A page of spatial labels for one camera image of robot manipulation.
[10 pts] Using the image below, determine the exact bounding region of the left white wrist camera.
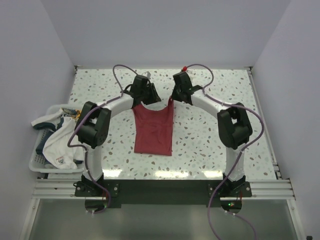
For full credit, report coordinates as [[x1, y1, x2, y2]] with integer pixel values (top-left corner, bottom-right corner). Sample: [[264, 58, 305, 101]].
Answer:
[[142, 71, 151, 79]]

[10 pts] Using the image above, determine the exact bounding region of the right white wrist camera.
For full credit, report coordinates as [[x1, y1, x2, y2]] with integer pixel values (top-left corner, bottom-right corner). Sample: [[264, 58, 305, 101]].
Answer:
[[181, 66, 194, 82]]

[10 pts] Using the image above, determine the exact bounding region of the colourful printed garment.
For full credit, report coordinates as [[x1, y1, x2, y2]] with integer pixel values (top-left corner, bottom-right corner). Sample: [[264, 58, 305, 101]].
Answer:
[[61, 107, 81, 120]]

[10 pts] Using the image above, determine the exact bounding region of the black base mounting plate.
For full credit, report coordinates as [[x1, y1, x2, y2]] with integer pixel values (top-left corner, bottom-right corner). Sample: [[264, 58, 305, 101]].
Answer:
[[73, 179, 253, 210]]

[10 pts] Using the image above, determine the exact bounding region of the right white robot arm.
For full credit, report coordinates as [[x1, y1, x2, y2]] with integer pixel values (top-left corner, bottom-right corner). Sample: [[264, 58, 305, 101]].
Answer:
[[171, 71, 253, 197]]

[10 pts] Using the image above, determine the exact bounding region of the white plastic laundry basket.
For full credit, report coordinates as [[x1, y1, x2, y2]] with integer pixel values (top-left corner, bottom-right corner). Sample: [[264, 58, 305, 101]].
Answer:
[[28, 104, 87, 175]]

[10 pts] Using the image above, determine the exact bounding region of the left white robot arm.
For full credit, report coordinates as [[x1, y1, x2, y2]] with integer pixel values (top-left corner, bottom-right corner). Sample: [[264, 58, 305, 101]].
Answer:
[[68, 74, 161, 196]]

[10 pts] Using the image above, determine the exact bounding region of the white navy tank top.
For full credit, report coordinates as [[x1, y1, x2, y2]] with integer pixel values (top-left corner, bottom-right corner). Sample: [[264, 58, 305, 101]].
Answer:
[[30, 107, 87, 171]]

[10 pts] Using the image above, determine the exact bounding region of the red tank top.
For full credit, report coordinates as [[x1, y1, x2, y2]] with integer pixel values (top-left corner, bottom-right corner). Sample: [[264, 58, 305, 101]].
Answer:
[[132, 97, 174, 156]]

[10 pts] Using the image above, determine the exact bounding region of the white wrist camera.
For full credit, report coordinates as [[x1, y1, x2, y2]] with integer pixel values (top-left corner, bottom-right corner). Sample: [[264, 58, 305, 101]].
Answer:
[[181, 66, 194, 82], [142, 71, 151, 79]]

